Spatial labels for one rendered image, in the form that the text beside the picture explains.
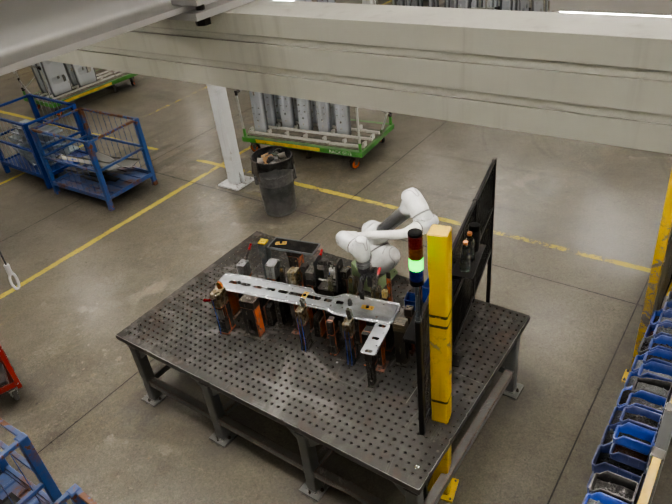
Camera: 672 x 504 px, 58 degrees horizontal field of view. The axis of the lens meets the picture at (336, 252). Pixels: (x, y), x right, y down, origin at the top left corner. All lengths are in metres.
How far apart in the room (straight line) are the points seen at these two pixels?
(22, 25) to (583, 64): 0.62
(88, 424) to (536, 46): 4.93
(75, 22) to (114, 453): 4.37
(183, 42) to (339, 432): 3.01
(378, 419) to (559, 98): 3.22
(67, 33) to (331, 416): 3.22
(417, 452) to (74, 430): 2.84
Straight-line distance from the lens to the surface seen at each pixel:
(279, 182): 6.96
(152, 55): 1.08
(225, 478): 4.58
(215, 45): 0.95
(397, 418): 3.78
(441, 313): 3.17
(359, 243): 3.71
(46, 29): 0.84
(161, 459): 4.85
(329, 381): 4.02
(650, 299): 4.68
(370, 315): 4.00
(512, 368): 4.71
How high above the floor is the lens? 3.57
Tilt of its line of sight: 34 degrees down
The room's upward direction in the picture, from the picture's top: 7 degrees counter-clockwise
